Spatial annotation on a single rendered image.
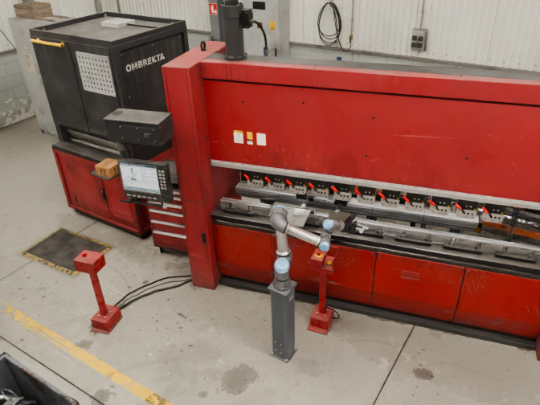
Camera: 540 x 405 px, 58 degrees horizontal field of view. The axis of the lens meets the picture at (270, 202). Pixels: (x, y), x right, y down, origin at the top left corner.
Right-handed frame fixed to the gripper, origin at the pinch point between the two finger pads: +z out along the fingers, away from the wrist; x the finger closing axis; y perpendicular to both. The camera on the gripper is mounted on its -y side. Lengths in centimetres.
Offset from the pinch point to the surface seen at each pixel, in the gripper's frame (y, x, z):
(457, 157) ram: -67, 24, 51
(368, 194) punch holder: -17.6, -27.3, 20.4
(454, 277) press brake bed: 33, 27, 90
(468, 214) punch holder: -24, 28, 78
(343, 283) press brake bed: 74, -43, 35
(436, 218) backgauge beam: -7, -9, 88
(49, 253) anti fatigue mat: 159, -279, -194
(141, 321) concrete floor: 157, -124, -122
